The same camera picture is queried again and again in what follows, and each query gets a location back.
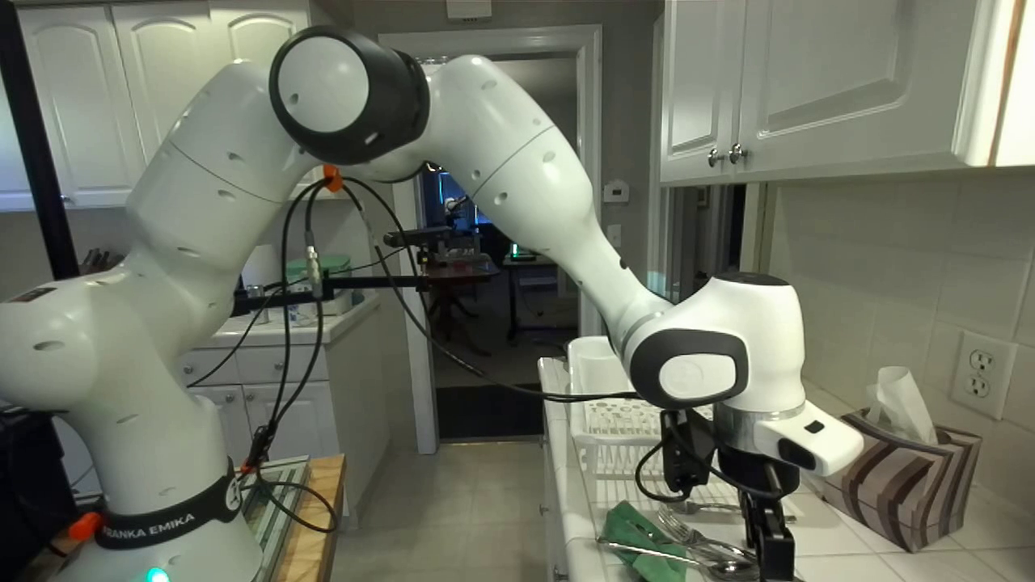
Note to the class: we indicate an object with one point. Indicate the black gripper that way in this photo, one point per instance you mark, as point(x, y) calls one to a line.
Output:
point(761, 479)

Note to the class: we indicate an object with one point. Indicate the silver metal fork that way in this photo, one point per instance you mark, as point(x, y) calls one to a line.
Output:
point(690, 508)
point(706, 533)

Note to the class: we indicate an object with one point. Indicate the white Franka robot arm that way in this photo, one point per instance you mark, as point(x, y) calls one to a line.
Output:
point(139, 269)

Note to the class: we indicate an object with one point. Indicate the green cloth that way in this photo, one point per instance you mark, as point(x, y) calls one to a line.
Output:
point(634, 533)

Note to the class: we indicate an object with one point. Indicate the striped tissue box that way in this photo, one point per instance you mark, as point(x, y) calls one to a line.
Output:
point(907, 486)

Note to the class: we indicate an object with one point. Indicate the white plastic dish rack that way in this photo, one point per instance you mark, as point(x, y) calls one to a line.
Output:
point(604, 430)

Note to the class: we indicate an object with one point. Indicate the silver cabinet knob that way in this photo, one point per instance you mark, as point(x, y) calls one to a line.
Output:
point(717, 158)
point(740, 155)

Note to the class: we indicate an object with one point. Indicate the dark dining table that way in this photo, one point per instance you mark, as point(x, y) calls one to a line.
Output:
point(487, 276)

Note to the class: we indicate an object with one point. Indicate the white base cabinet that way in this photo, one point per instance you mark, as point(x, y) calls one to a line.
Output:
point(345, 407)

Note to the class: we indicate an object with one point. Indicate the wooden table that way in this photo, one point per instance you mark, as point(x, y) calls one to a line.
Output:
point(318, 536)

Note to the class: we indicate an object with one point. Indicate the white upper kitchen cabinet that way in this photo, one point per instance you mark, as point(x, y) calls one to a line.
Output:
point(841, 76)
point(66, 86)

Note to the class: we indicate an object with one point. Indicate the black boom pole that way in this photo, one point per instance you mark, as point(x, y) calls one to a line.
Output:
point(376, 283)

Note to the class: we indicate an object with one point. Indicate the green box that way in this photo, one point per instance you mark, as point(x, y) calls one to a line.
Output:
point(338, 269)

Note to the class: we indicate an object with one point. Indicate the black vertical pole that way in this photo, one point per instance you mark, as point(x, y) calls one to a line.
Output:
point(34, 141)

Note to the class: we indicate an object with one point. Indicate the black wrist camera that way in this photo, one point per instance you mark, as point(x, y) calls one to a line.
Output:
point(683, 454)

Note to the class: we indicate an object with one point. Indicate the white wall outlet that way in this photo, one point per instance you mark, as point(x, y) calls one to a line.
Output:
point(986, 377)

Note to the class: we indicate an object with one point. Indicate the black camera on stand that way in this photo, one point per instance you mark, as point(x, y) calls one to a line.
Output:
point(415, 236)

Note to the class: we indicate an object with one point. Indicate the grey metal frame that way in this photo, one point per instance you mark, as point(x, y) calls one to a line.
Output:
point(281, 486)

